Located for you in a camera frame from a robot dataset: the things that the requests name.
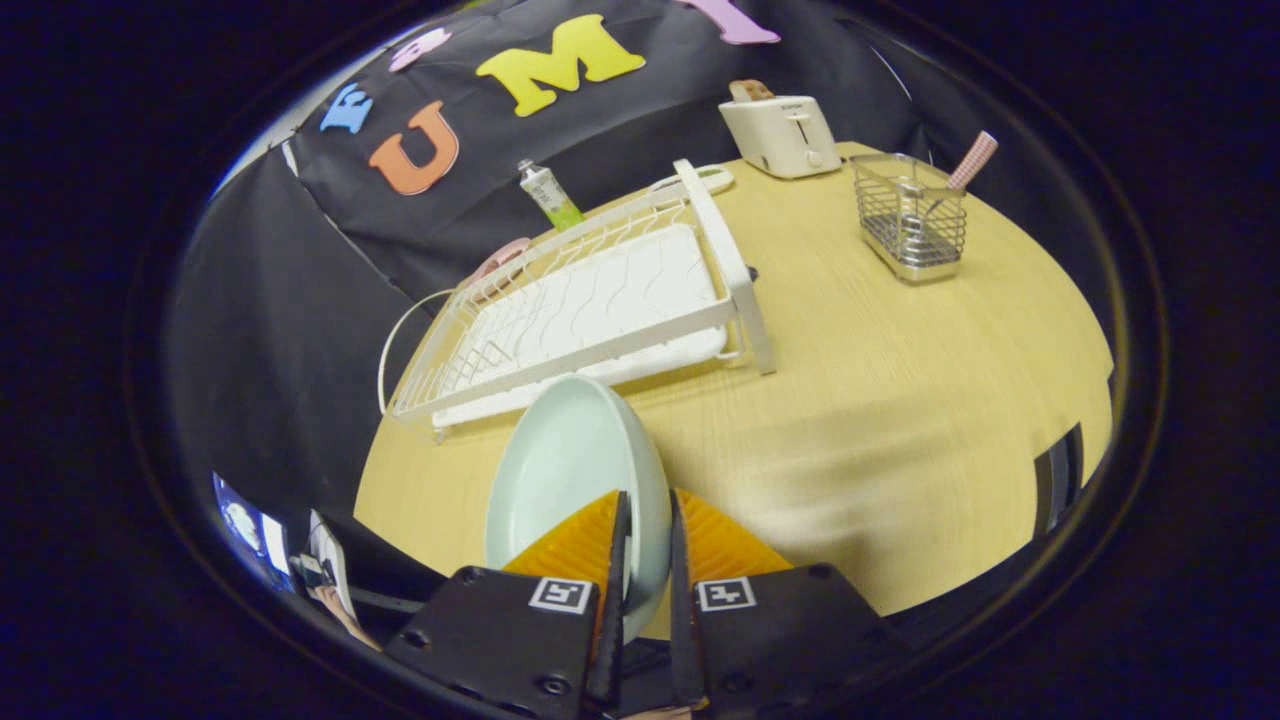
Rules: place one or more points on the clear bottle with green liquid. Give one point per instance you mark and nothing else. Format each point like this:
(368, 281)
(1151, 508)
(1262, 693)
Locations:
(548, 192)

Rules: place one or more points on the pale green plate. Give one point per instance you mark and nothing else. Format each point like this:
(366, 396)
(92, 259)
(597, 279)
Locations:
(570, 460)

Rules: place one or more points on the white toaster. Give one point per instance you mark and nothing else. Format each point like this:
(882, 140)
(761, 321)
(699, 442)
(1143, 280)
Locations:
(775, 135)

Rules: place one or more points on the black backdrop cloth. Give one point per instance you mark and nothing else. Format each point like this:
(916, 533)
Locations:
(300, 350)

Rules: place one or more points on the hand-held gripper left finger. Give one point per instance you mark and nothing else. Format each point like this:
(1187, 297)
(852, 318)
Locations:
(612, 650)

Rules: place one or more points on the small white divided dish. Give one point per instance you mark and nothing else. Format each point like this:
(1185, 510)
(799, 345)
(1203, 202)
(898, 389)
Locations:
(715, 180)

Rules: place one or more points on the glowing computer monitor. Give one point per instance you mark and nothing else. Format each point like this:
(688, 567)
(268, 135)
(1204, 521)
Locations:
(250, 525)

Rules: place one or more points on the brown toast slice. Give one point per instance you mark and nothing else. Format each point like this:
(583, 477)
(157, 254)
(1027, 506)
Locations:
(750, 90)

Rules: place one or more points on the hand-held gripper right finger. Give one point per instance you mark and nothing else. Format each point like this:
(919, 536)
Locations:
(685, 650)

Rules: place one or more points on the dark grey furniture piece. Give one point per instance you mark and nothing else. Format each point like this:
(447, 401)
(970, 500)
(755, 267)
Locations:
(1060, 480)

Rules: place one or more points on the pink plate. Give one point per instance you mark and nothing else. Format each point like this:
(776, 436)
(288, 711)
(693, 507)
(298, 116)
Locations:
(505, 252)

